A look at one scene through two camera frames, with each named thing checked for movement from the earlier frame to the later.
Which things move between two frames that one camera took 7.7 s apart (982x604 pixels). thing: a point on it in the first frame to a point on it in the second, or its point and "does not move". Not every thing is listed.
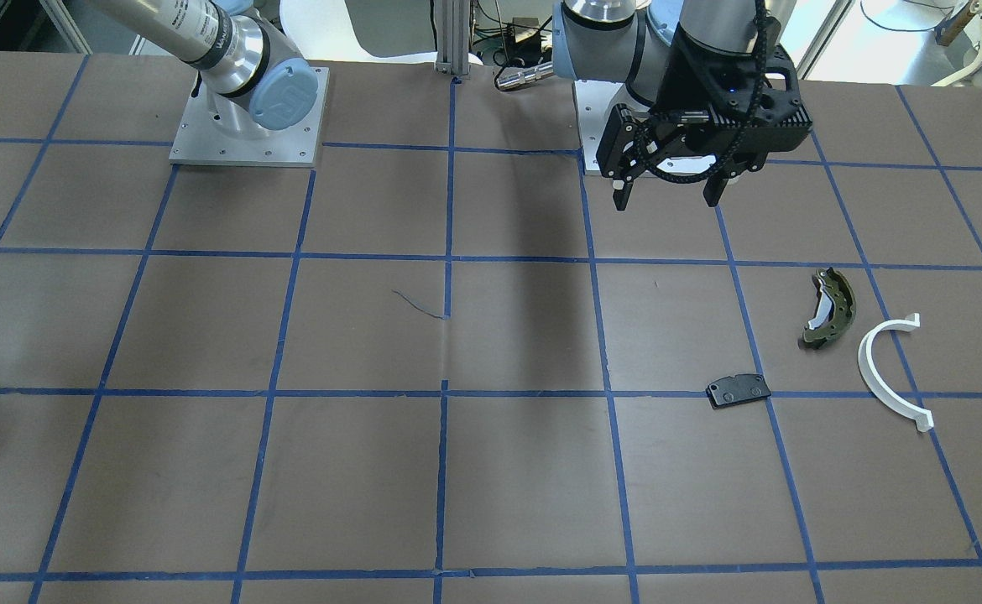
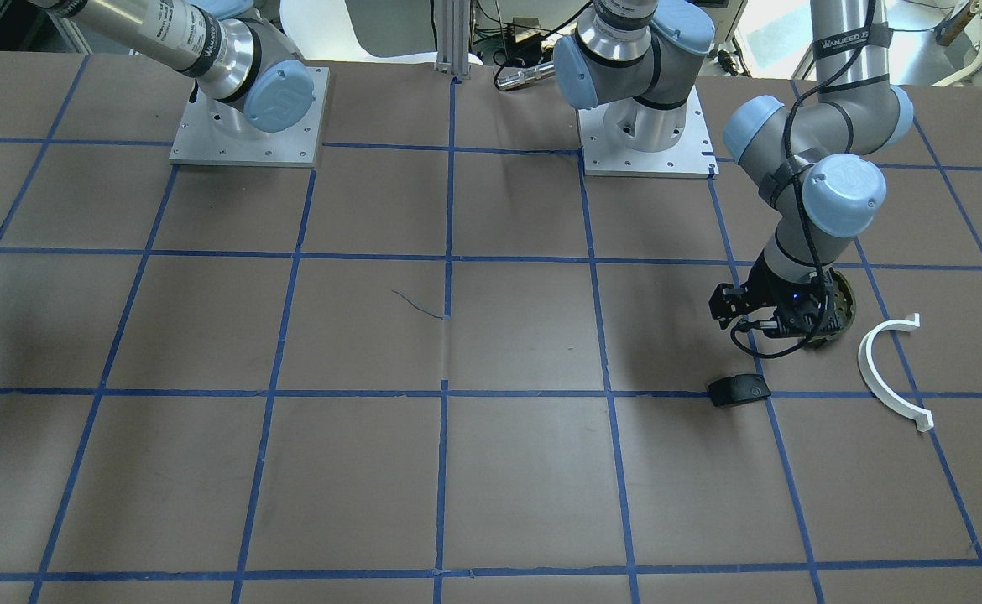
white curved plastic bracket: [924, 419] does not move
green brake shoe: [835, 308] does not move
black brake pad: [741, 388] does not move
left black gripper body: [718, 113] to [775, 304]
